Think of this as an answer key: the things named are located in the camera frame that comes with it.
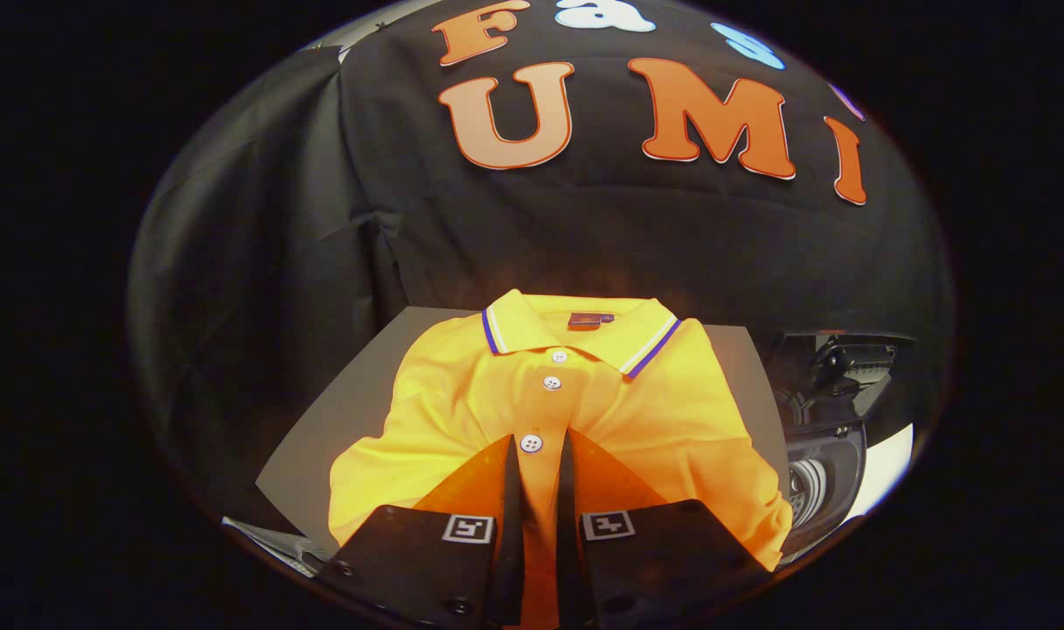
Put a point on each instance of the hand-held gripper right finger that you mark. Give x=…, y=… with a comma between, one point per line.
x=567, y=525

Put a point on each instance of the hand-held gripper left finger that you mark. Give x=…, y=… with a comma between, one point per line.
x=513, y=525

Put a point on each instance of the orange polo shirt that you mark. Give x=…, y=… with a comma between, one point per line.
x=654, y=411

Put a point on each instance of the grey washing machine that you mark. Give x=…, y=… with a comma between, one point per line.
x=825, y=477

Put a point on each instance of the grey flat board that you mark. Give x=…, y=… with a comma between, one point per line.
x=348, y=411

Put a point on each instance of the white flat sheet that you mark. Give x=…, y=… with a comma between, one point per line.
x=886, y=464

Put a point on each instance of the black backdrop cloth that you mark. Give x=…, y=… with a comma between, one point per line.
x=322, y=219

